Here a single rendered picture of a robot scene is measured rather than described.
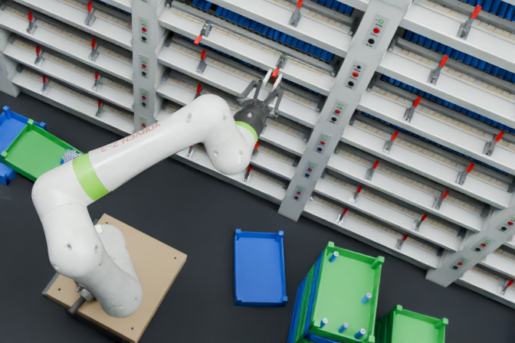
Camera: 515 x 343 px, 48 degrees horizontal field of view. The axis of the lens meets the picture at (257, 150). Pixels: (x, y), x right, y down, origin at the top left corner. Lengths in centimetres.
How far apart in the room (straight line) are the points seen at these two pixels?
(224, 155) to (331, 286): 77
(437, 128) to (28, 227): 162
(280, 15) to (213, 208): 108
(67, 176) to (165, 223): 107
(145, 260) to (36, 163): 77
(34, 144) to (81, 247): 128
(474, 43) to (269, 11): 58
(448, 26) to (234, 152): 65
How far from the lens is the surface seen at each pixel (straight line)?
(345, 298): 206
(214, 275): 242
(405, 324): 238
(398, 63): 174
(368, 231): 251
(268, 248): 250
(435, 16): 163
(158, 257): 208
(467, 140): 193
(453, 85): 177
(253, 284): 243
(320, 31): 174
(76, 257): 141
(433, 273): 262
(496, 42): 165
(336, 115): 193
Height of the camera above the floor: 226
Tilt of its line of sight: 56 degrees down
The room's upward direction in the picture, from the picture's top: 17 degrees clockwise
